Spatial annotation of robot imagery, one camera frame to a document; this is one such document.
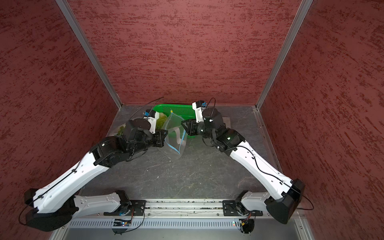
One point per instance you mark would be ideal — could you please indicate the spare clear zipper bag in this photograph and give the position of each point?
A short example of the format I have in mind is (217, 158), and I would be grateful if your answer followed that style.
(176, 139)

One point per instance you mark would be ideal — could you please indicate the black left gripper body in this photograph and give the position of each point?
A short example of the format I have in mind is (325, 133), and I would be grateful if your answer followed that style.
(152, 139)

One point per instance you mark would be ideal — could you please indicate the aluminium left corner post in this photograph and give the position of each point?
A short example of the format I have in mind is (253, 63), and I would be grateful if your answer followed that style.
(79, 33)

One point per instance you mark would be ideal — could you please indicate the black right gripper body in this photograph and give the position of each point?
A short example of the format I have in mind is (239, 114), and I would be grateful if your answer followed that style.
(200, 128)

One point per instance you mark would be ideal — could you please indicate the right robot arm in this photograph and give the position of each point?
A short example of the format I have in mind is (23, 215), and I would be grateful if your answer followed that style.
(283, 194)

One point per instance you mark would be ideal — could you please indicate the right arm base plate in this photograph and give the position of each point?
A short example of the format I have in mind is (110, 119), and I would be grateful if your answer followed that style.
(236, 208)

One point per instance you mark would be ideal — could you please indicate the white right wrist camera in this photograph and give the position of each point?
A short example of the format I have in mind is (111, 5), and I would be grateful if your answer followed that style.
(199, 107)

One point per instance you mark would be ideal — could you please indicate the clear zipper bag blue seal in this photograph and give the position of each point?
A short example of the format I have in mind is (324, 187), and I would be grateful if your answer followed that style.
(118, 131)

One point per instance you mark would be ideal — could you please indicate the aluminium corner post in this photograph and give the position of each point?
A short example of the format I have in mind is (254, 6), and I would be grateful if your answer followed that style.
(79, 33)
(290, 37)

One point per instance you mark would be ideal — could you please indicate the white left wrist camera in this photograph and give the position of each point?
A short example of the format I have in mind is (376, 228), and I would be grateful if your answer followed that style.
(152, 117)

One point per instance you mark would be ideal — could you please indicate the aluminium right corner post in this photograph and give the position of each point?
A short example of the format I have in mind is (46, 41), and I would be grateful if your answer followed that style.
(290, 37)

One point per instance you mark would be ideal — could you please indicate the chinese cabbage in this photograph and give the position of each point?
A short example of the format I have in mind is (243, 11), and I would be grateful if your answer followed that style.
(161, 121)

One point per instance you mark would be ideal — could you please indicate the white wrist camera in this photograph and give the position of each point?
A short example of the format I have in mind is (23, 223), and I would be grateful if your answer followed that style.
(152, 117)
(199, 107)

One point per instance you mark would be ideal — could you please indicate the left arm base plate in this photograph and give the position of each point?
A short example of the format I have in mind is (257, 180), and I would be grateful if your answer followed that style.
(135, 207)

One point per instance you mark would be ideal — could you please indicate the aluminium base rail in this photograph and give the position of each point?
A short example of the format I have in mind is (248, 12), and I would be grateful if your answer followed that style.
(191, 209)

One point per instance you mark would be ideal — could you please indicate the perforated white cable tray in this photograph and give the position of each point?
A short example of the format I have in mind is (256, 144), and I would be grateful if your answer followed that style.
(221, 224)

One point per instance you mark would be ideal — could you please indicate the green plastic perforated basket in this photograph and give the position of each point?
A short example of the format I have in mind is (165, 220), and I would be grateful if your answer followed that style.
(184, 111)

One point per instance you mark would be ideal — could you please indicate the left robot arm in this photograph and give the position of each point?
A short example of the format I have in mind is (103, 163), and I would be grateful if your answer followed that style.
(56, 204)

